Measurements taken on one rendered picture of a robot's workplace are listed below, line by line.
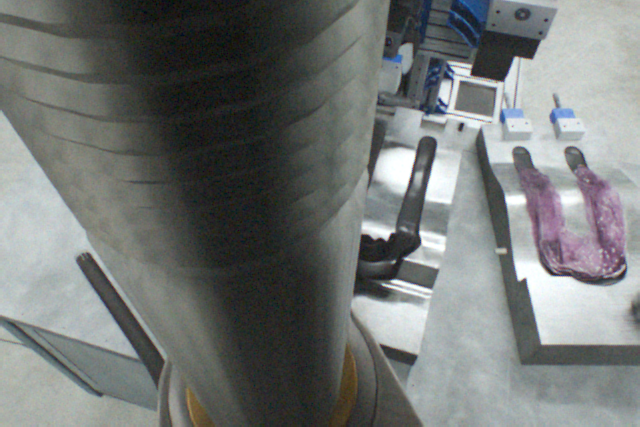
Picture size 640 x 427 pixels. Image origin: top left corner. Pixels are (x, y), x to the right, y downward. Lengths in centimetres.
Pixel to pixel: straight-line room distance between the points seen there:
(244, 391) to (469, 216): 106
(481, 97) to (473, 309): 127
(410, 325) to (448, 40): 87
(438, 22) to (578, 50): 140
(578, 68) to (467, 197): 166
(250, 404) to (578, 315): 90
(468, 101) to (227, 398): 209
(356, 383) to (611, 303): 84
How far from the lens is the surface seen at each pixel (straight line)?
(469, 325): 110
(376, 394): 27
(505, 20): 140
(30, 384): 206
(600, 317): 106
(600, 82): 279
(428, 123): 124
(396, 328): 101
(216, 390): 17
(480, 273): 115
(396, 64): 122
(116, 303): 108
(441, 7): 155
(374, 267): 103
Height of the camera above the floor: 180
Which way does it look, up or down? 56 degrees down
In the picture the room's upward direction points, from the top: straight up
